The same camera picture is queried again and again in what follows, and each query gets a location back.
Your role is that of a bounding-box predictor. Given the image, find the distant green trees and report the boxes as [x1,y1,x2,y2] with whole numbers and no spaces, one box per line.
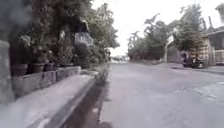
[127,13,181,63]

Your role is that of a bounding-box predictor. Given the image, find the dark roadside drainage gutter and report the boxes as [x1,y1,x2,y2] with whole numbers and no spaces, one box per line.
[59,71,111,128]

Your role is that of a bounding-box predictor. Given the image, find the grey asphalt road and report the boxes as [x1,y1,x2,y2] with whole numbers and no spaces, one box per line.
[98,61,224,128]

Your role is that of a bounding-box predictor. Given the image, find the large green trees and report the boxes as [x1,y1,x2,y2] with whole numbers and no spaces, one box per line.
[9,0,121,69]

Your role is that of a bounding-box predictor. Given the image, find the row of potted plants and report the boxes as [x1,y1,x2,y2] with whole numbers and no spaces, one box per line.
[9,43,76,77]

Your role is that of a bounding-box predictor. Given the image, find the pale concrete slab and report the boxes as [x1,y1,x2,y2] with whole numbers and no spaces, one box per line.
[0,73,96,128]

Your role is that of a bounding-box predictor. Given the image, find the parked motorcycle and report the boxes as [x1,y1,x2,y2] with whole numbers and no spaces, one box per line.
[181,56,205,70]

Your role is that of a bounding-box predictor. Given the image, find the tall green tree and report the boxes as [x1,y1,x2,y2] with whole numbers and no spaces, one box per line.
[173,3,208,61]

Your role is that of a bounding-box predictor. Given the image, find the building with fence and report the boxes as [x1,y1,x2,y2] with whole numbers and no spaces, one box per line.
[198,3,224,67]

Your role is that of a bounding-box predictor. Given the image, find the grey concrete pillar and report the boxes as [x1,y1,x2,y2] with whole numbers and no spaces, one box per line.
[0,39,16,105]

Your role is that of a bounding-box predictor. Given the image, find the low grey concrete wall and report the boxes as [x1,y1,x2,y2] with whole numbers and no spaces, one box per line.
[11,65,82,98]

